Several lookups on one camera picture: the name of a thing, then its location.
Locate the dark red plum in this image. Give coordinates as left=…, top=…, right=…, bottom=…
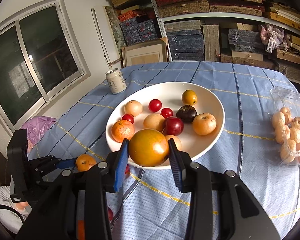
left=163, top=116, right=184, bottom=136

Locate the yellow orange round fruit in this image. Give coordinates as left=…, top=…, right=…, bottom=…
left=165, top=135, right=182, bottom=151

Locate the pale orange speckled fruit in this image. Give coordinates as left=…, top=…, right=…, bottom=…
left=192, top=113, right=217, bottom=135

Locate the small red tomato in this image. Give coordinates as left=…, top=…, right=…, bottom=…
left=121, top=114, right=134, bottom=124

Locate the white metal storage shelf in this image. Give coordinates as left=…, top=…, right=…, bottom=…
left=151, top=0, right=300, bottom=83

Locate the pale beige round fruit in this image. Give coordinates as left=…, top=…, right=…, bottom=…
left=125, top=100, right=143, bottom=117

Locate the sliding glass window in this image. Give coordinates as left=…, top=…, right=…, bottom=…
left=0, top=0, right=90, bottom=133

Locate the large orange mandarin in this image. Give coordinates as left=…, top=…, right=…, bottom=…
left=75, top=154, right=97, bottom=172

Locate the small orange mandarin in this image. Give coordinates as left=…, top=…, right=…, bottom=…
left=111, top=120, right=135, bottom=142

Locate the grey knitted sleeve forearm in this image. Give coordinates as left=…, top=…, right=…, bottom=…
left=0, top=186, right=32, bottom=234

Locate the large yellow orange fruit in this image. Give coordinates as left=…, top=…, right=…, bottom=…
left=143, top=113, right=164, bottom=132

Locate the cardboard framed box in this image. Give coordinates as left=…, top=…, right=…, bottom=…
left=121, top=37, right=170, bottom=68

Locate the white beverage can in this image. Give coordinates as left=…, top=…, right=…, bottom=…
left=106, top=68, right=127, bottom=94

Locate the large white oval plate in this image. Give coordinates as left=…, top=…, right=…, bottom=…
left=106, top=82, right=225, bottom=170

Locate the dark purple mangosteen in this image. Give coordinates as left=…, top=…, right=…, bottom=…
left=176, top=105, right=197, bottom=123

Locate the yellow orange persimmon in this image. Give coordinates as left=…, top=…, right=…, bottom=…
left=128, top=128, right=169, bottom=167

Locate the pink plastic bag on shelf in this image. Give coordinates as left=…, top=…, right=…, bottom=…
left=258, top=23, right=291, bottom=54

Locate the blue checked tablecloth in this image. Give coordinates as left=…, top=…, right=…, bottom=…
left=27, top=61, right=300, bottom=240

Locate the red cherry tomato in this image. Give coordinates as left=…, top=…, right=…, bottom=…
left=148, top=99, right=162, bottom=113

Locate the person's left hand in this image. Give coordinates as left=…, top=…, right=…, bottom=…
left=15, top=202, right=29, bottom=211

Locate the yellow green round fruit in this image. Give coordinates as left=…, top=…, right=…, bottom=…
left=182, top=89, right=198, bottom=106

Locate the purple cloth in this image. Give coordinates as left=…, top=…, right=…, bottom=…
left=20, top=116, right=57, bottom=154

